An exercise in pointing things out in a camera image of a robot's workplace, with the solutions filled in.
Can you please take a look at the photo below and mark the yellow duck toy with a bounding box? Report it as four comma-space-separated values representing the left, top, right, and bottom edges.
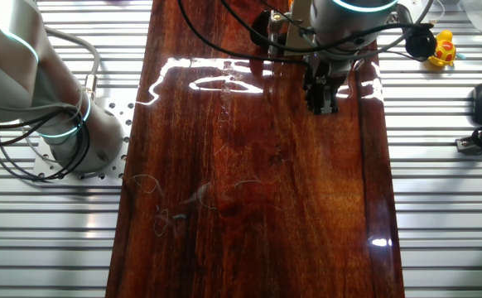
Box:
427, 29, 457, 68

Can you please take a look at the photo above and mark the cream wooden box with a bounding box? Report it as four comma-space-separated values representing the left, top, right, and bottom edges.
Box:
284, 0, 316, 57

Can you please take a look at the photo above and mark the wrist camera with gray bracket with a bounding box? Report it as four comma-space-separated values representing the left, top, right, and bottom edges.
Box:
393, 3, 437, 59

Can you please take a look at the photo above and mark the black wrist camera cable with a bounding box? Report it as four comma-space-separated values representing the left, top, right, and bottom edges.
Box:
219, 0, 435, 55

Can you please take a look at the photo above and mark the black base cable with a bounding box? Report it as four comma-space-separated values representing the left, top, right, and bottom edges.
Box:
0, 105, 92, 183

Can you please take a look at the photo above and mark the gray cable with metal connector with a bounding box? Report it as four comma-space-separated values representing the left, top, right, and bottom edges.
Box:
44, 26, 102, 101

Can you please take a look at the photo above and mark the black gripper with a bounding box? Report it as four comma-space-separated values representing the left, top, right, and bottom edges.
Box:
302, 55, 352, 116

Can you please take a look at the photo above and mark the long black gripper cable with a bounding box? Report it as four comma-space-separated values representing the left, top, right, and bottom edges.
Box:
176, 0, 315, 75

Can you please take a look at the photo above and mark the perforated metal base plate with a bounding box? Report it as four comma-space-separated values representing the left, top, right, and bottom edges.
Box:
31, 97, 137, 183

